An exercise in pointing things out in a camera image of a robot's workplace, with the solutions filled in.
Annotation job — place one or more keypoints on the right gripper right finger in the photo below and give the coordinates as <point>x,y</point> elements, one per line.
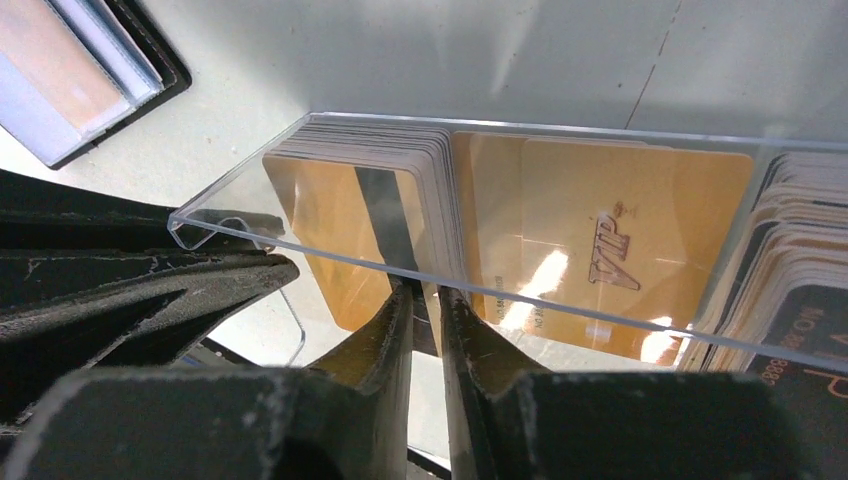
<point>509,417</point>

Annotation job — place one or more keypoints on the orange credit card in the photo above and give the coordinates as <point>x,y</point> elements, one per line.
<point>371,201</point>
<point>49,55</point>

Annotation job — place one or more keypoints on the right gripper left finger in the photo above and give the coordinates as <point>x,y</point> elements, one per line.
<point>343,416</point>

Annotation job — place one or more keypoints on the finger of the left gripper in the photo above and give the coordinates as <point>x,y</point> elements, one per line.
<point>43,218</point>
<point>67,312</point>

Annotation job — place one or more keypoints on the clear plastic card tray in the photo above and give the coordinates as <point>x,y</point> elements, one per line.
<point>243,204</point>

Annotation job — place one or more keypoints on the black card holder wallet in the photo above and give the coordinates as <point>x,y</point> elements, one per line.
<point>128,44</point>

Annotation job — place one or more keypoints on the black credit card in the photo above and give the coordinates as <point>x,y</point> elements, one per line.
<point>783,297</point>

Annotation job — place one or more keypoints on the orange VIP card in tray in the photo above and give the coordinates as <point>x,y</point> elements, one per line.
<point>597,244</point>

